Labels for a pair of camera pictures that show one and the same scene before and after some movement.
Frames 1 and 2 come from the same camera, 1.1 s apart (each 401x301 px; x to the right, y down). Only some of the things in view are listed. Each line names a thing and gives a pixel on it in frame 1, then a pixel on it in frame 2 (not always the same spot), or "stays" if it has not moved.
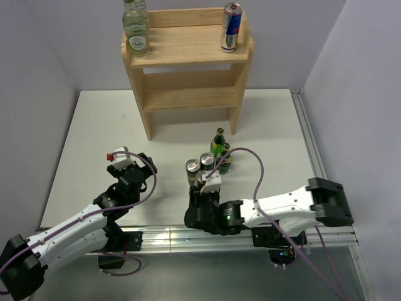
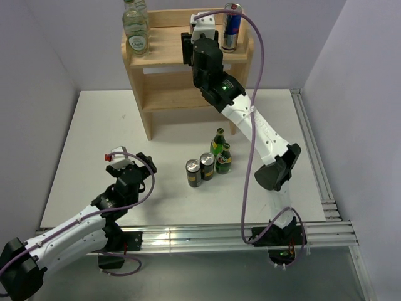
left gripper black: x=114 y=172 stays
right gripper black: x=195 y=195 -> x=187 y=47
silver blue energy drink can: x=230 y=27 stays
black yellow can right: x=207 y=161 stays
